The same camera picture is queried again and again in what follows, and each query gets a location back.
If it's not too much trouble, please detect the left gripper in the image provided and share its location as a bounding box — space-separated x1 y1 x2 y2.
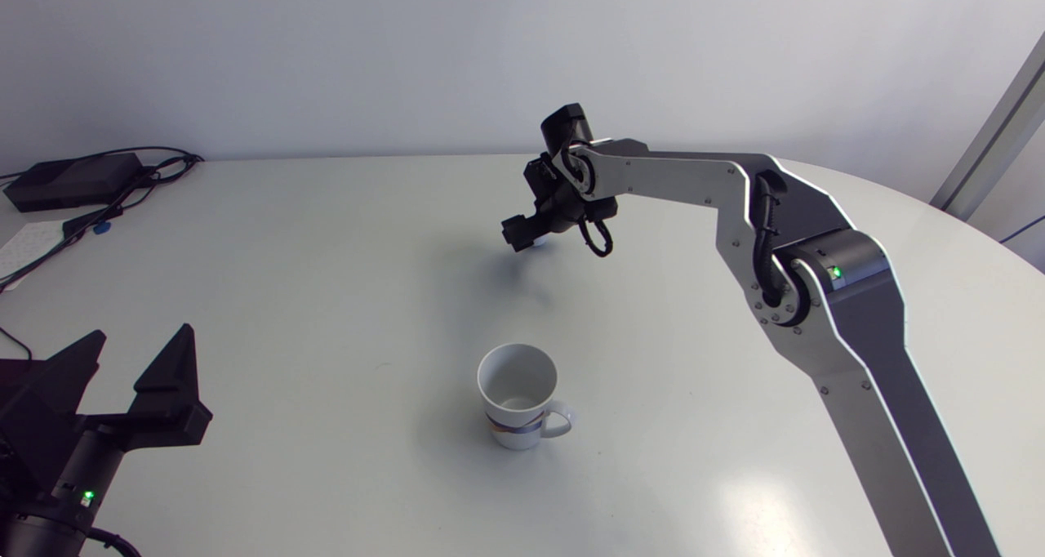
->
0 323 214 497

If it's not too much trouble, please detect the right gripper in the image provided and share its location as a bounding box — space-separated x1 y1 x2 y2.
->
500 183 619 252

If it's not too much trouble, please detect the dark mat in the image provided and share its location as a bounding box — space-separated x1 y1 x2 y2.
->
0 359 38 411

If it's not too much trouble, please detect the white mug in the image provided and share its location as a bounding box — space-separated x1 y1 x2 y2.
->
477 343 575 451

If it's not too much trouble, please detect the white paper sheet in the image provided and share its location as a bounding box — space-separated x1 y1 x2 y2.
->
0 220 68 274

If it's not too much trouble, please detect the black power brick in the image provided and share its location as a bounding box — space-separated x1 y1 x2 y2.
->
3 153 145 213

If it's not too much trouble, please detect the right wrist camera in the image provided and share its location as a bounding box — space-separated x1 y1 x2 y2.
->
525 154 562 203

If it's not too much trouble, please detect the thick black cable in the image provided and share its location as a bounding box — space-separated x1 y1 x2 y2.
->
0 153 204 294

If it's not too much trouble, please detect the thin black cable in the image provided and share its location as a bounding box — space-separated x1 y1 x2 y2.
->
0 146 193 184

